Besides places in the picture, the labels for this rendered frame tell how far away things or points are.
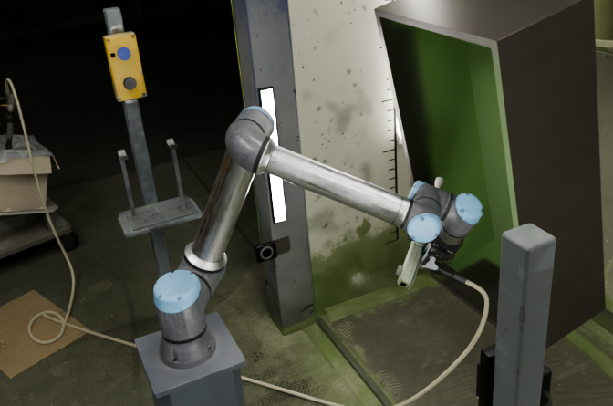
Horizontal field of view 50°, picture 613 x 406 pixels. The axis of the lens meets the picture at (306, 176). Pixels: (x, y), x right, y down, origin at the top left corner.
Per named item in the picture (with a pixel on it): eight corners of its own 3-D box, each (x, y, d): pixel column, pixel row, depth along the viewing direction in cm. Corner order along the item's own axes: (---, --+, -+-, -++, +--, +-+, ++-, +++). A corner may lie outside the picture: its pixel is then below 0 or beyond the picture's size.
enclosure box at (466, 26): (493, 238, 291) (455, -27, 231) (606, 308, 242) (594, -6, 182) (431, 276, 281) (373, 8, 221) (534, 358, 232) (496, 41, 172)
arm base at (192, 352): (168, 376, 211) (162, 352, 207) (154, 343, 227) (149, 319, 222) (223, 356, 218) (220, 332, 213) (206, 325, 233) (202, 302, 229)
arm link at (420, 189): (414, 190, 191) (453, 205, 190) (416, 172, 201) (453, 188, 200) (401, 215, 195) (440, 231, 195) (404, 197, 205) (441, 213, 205)
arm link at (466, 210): (457, 185, 197) (488, 198, 197) (441, 208, 207) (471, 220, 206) (451, 209, 191) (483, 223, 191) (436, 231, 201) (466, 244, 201)
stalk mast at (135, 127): (182, 336, 330) (117, 6, 260) (185, 342, 325) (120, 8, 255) (171, 339, 328) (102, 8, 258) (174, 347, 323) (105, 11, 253)
